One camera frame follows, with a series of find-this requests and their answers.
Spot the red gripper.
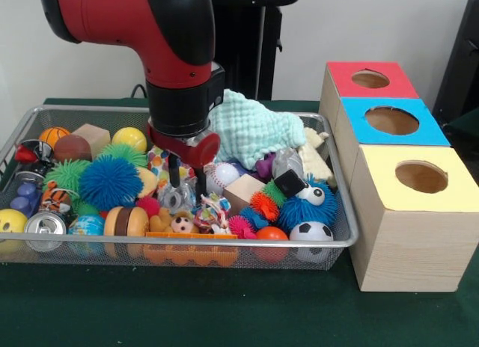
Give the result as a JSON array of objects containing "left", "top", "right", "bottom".
[{"left": 146, "top": 121, "right": 222, "bottom": 197}]

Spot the clear plastic packet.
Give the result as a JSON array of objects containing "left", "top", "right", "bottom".
[{"left": 159, "top": 184, "right": 198, "bottom": 215}]

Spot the mint green cloth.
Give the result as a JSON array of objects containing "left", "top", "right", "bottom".
[{"left": 213, "top": 90, "right": 308, "bottom": 171}]

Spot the small wooden block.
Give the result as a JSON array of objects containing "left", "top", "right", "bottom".
[
  {"left": 225, "top": 175, "right": 268, "bottom": 217},
  {"left": 73, "top": 123, "right": 112, "bottom": 159}
]

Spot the clear mesh bin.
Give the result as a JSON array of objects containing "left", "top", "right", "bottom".
[{"left": 0, "top": 105, "right": 359, "bottom": 271}]

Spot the wooden box with three holes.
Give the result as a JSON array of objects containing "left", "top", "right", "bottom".
[{"left": 318, "top": 61, "right": 479, "bottom": 293}]

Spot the small white baseball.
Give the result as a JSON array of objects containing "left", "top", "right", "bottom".
[{"left": 207, "top": 162, "right": 240, "bottom": 194}]

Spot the orange plastic toy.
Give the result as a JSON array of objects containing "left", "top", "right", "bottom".
[{"left": 142, "top": 230, "right": 239, "bottom": 265}]

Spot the plain yellow ball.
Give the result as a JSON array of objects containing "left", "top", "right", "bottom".
[{"left": 112, "top": 127, "right": 149, "bottom": 155}]

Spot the brown burger toy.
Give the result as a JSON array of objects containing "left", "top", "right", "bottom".
[{"left": 103, "top": 206, "right": 150, "bottom": 239}]

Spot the large blue spiky ball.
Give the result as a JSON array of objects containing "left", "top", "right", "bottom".
[{"left": 79, "top": 154, "right": 143, "bottom": 212}]

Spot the small blue spiky ball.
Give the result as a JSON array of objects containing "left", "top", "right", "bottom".
[{"left": 278, "top": 179, "right": 339, "bottom": 233}]

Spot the small soccer ball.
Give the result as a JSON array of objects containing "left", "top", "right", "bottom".
[{"left": 290, "top": 221, "right": 334, "bottom": 264}]

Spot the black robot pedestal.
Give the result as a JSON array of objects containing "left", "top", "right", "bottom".
[{"left": 223, "top": 3, "right": 284, "bottom": 101}]

